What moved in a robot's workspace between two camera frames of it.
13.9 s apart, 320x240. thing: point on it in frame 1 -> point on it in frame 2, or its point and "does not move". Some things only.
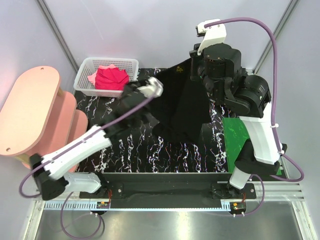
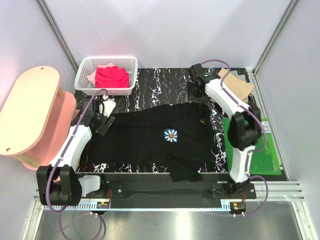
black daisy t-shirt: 182,108 -> 180,136
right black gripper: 196,58 -> 189,97
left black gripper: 128,90 -> 106,122
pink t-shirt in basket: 92,77 does not move
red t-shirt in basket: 111,79 does not move
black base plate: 169,190 does not move
